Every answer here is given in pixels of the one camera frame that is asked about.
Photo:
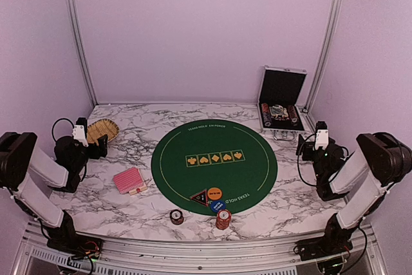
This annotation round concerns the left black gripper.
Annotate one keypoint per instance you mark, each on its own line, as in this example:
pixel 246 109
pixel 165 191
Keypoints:
pixel 96 154

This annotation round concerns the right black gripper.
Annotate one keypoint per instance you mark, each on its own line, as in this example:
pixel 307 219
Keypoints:
pixel 307 145

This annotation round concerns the red poker chip stack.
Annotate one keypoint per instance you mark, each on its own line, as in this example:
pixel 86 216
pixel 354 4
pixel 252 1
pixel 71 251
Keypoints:
pixel 223 219

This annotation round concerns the orange big blind button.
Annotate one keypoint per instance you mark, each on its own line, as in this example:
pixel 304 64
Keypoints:
pixel 214 193

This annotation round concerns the blue small blind button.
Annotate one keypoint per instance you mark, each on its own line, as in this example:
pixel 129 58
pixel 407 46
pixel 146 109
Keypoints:
pixel 218 205

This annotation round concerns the black triangular dealer button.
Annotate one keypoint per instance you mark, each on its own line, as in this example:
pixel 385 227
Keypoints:
pixel 201 198

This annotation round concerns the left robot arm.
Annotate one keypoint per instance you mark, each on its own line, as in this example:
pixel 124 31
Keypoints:
pixel 25 167

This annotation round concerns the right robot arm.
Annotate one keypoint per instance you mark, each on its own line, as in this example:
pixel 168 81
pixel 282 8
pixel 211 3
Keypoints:
pixel 379 162

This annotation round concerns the woven bamboo tray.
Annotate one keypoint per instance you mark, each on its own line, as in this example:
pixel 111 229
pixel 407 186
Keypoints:
pixel 100 128

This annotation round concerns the red playing card deck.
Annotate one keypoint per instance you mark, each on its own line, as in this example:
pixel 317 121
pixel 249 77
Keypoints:
pixel 130 181

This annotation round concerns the aluminium poker chip case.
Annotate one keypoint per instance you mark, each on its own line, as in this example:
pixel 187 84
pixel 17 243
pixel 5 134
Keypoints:
pixel 277 102

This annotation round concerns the black poker chip stack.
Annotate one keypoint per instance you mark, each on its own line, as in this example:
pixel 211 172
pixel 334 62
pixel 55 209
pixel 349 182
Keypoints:
pixel 176 217

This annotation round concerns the round green poker mat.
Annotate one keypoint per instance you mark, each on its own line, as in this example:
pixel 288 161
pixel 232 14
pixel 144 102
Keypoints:
pixel 214 153

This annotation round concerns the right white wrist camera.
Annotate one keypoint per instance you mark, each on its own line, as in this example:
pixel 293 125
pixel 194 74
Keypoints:
pixel 321 135

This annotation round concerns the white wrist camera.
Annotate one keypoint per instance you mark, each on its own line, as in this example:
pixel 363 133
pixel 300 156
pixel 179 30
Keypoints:
pixel 321 135
pixel 80 131

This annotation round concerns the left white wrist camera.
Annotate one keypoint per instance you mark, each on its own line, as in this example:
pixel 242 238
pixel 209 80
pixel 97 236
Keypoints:
pixel 80 131

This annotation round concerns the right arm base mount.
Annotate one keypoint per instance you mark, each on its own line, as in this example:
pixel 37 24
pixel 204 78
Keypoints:
pixel 314 248

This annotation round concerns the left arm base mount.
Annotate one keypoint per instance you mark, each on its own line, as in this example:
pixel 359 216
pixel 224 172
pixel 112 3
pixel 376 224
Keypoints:
pixel 88 246

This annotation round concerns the front aluminium rail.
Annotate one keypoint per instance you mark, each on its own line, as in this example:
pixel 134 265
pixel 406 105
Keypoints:
pixel 127 256

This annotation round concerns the right aluminium frame post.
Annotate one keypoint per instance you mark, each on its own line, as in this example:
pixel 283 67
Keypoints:
pixel 331 27

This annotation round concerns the aluminium frame post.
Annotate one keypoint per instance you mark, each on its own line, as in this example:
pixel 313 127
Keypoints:
pixel 331 27
pixel 81 54

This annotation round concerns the left aluminium frame post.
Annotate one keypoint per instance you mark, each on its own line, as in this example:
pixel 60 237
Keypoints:
pixel 81 54

